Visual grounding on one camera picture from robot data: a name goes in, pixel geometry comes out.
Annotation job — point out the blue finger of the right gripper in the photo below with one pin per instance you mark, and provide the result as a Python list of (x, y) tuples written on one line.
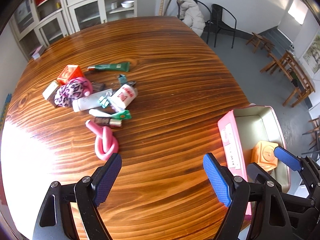
[(290, 160), (256, 173)]

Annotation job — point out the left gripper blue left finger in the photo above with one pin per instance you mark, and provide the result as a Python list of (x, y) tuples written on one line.
[(91, 191)]

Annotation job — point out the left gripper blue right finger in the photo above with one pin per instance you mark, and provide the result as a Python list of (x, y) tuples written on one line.
[(232, 191)]

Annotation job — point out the orange toy cube circle face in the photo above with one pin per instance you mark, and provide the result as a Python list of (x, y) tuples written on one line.
[(263, 155)]

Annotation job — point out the pink knotted foam tube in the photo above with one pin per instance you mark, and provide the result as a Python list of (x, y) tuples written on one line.
[(105, 142)]

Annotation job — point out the brown silver lipstick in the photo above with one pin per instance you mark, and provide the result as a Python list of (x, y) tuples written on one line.
[(110, 122)]

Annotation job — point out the large white tube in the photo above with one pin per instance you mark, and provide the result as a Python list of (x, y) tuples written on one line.
[(89, 102)]

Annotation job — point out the white red small bottle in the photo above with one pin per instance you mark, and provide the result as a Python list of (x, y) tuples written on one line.
[(123, 97)]

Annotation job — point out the small yellow white carton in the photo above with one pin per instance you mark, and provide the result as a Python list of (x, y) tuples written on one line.
[(50, 92)]

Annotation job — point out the salmon embossed toy cube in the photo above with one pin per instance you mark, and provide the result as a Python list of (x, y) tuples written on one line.
[(69, 72)]

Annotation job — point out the teal binder clip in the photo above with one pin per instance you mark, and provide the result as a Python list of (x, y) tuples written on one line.
[(122, 79), (104, 100)]

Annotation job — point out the wooden side table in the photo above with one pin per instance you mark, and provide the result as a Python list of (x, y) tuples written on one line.
[(302, 82)]

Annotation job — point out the small white green tube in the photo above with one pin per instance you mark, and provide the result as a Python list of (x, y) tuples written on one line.
[(124, 115)]

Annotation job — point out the wooden bench by table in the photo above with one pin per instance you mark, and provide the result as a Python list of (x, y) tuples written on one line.
[(275, 64)]

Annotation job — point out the small wooden stool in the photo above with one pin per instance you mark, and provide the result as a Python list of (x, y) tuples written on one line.
[(257, 40)]

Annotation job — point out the dark green tube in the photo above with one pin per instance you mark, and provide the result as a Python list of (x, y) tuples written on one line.
[(118, 67)]

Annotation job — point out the pink card box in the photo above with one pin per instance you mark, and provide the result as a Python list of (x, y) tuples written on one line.
[(38, 52)]

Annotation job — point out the empty black chair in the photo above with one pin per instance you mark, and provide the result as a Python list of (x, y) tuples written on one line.
[(215, 23)]

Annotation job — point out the black chair with jacket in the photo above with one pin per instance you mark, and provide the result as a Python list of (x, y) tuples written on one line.
[(199, 2)]

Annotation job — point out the white puffer jacket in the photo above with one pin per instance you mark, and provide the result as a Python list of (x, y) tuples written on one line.
[(189, 13)]

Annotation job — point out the white storage cabinet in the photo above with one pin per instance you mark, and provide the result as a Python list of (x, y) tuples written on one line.
[(52, 20)]

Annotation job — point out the white bowl on shelf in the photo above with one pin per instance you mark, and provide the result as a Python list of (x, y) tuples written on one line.
[(127, 4)]

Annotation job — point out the wall picture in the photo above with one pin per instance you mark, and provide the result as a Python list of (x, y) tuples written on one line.
[(312, 55)]

